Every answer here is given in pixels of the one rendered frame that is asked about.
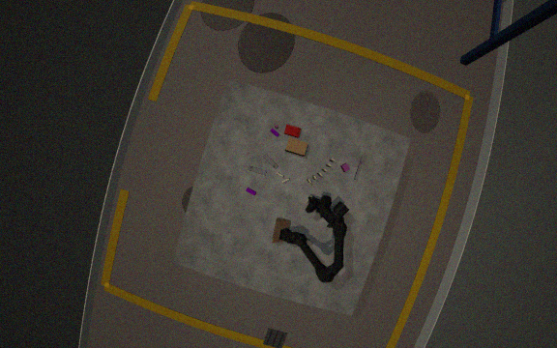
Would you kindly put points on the red rectangular block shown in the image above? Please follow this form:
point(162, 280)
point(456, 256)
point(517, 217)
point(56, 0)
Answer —
point(294, 131)

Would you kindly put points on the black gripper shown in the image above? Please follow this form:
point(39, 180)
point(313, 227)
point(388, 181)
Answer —
point(313, 205)

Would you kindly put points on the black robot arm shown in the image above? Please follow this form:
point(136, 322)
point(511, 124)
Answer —
point(337, 223)

